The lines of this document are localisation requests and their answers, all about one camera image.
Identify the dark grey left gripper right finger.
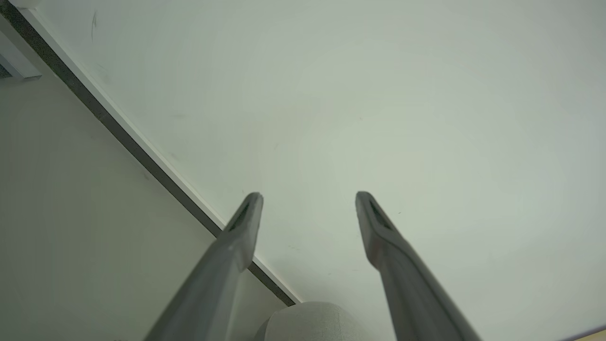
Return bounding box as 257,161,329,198
355,191,482,341

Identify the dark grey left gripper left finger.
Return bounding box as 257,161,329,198
144,192,264,341

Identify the white and grey baseboard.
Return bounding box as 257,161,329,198
0,0,303,307

